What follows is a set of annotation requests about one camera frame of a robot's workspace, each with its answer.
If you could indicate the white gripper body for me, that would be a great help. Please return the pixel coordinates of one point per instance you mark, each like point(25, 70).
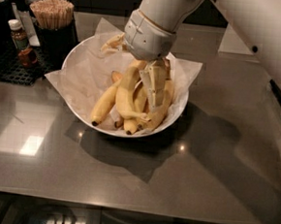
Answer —
point(146, 39)

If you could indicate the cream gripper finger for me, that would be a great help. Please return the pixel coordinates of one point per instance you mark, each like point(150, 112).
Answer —
point(153, 78)
point(114, 44)

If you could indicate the large yellow banana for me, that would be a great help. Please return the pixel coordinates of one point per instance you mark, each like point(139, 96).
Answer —
point(124, 95)

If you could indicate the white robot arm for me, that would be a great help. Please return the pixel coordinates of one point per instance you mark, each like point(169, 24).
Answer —
point(257, 23)

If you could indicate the middle yellow banana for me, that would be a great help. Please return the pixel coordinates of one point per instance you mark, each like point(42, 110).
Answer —
point(139, 99)

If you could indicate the right yellow banana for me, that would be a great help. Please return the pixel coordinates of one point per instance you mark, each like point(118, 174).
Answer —
point(156, 117)

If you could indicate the left yellow banana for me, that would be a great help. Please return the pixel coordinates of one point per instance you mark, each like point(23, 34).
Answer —
point(103, 106)

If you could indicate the white bowl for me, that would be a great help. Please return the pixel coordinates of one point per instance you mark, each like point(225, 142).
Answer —
point(86, 75)

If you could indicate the white paper liner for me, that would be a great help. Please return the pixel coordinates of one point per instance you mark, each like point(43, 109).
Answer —
point(105, 31)

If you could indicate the black cup of wooden sticks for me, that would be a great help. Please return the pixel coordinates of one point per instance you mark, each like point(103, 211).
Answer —
point(56, 27)

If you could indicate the small red-brown bottle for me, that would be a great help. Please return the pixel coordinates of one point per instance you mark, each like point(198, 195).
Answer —
point(27, 58)

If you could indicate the white packet strip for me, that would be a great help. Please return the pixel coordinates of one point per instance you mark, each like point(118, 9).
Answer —
point(28, 25)

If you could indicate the small sauce bottle white cap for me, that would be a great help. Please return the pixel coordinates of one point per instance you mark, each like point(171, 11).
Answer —
point(19, 36)

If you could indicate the black grid mat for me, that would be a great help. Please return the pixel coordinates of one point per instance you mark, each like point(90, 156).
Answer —
point(12, 72)

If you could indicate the black container far left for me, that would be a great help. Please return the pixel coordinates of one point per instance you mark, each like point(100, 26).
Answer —
point(0, 15)

